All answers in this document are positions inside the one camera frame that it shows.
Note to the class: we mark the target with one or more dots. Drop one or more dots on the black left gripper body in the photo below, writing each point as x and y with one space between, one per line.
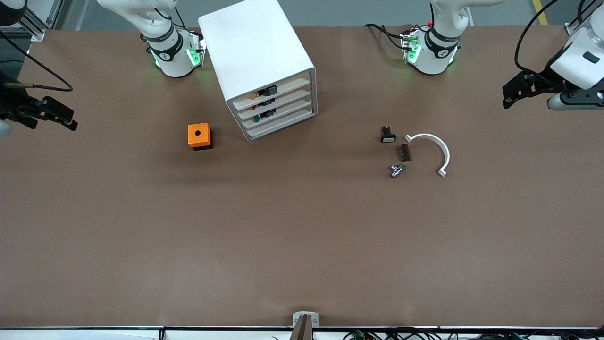
541 84

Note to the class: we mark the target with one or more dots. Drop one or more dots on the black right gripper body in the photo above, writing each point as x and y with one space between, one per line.
14 105

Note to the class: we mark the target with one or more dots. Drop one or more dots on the green mushroom push button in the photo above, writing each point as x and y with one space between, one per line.
257 118

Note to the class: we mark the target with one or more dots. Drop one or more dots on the white plastic drawer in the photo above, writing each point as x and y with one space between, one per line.
290 113
288 101
283 91
283 125

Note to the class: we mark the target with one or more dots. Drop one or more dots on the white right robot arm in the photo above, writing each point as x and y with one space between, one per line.
174 61

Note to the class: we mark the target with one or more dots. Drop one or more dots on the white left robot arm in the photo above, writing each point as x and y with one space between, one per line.
436 56

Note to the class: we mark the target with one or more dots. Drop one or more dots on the orange button box with hole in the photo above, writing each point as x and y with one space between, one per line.
203 132

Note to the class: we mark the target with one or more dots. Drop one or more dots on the white drawer cabinet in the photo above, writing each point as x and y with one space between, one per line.
255 42

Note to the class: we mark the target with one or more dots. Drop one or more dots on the black push button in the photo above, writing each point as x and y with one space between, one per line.
272 90

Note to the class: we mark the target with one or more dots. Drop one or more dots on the white curved plastic arc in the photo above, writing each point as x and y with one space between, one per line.
436 141

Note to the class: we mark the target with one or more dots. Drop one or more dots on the small brown block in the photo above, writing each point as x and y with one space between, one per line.
405 153

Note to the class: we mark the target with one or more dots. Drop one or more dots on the small silver metal connector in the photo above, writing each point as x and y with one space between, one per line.
396 171

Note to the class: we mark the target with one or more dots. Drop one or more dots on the aluminium frame post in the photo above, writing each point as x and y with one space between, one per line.
572 29
33 26

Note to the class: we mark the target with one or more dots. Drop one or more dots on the black switch with white face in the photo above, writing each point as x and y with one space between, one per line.
388 137

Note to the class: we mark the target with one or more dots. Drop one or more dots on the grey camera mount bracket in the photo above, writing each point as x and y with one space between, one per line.
297 318

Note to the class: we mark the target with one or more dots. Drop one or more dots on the brown camera pole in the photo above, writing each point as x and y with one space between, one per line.
303 328

